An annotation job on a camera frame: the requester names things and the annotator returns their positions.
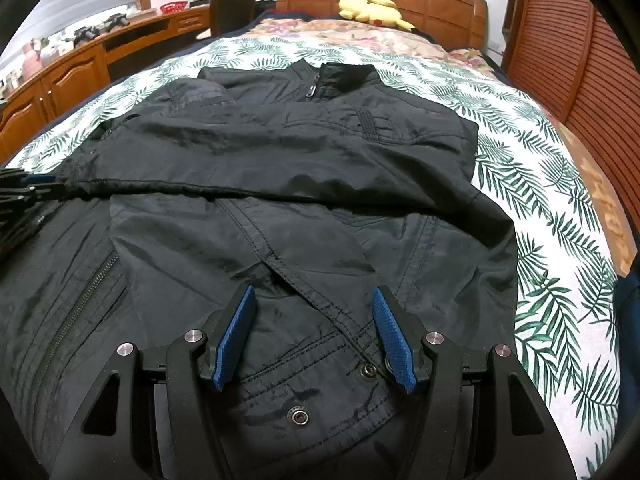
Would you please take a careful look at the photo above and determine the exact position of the wooden bed headboard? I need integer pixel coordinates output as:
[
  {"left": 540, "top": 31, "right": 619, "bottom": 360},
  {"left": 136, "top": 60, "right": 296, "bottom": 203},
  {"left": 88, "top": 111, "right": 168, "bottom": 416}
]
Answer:
[{"left": 276, "top": 0, "right": 488, "bottom": 53}]

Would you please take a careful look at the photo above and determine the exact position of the yellow plush toy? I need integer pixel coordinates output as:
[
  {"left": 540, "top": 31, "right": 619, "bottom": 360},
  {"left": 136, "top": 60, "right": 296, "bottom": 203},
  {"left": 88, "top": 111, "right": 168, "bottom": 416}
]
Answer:
[{"left": 339, "top": 0, "right": 416, "bottom": 32}]

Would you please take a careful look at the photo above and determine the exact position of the leaf-print bed sheet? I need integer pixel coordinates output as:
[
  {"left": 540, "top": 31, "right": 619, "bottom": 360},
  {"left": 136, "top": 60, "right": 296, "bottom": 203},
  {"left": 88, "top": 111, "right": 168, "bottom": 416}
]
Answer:
[{"left": 0, "top": 35, "right": 626, "bottom": 480}]

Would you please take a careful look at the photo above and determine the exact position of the black jacket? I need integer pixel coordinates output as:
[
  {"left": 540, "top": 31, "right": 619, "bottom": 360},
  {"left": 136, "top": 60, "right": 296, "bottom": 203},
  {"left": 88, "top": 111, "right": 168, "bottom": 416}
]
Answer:
[{"left": 0, "top": 58, "right": 523, "bottom": 480}]

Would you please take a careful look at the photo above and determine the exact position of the wooden desk with cabinets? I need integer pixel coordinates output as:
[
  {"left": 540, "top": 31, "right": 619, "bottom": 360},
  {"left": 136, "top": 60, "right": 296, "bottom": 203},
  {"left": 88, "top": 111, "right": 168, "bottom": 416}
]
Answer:
[{"left": 0, "top": 5, "right": 213, "bottom": 131}]

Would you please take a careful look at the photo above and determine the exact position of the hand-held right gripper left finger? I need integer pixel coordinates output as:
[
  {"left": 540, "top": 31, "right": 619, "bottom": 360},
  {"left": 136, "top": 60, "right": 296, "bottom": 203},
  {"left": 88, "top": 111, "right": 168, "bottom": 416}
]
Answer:
[{"left": 50, "top": 285, "right": 257, "bottom": 480}]

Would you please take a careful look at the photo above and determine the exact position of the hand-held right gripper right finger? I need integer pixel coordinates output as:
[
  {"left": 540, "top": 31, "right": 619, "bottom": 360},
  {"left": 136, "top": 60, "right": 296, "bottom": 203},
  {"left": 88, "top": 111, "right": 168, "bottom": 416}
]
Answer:
[{"left": 372, "top": 286, "right": 576, "bottom": 480}]

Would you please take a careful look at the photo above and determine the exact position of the wooden louvered wardrobe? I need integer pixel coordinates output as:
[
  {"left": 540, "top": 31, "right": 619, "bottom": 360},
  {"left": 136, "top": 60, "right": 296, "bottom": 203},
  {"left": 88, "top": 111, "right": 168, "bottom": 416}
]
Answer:
[{"left": 500, "top": 0, "right": 640, "bottom": 211}]

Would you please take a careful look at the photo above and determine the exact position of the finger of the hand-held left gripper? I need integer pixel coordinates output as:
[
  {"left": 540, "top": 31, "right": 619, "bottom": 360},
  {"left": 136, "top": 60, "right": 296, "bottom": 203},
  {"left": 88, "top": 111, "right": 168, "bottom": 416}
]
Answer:
[
  {"left": 0, "top": 184, "right": 67, "bottom": 210},
  {"left": 0, "top": 168, "right": 55, "bottom": 187}
]

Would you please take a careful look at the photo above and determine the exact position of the floral blanket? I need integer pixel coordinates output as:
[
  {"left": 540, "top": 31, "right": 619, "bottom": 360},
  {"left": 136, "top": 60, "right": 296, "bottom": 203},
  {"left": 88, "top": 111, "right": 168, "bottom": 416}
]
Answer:
[{"left": 245, "top": 16, "right": 488, "bottom": 68}]

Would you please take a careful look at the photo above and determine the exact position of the orange patterned blanket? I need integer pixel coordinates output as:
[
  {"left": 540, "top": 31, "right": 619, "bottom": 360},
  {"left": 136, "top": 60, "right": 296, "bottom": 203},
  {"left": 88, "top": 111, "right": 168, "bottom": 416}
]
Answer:
[{"left": 545, "top": 110, "right": 640, "bottom": 276}]

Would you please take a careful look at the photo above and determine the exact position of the pink bottle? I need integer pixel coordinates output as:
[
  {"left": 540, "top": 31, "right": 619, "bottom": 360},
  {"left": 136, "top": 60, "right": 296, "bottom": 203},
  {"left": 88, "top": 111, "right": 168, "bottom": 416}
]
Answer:
[{"left": 22, "top": 36, "right": 42, "bottom": 79}]

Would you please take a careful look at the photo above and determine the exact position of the dark wooden chair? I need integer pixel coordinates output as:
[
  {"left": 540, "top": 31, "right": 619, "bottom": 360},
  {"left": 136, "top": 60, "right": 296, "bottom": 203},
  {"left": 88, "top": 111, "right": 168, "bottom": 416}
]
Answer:
[{"left": 197, "top": 0, "right": 261, "bottom": 38}]

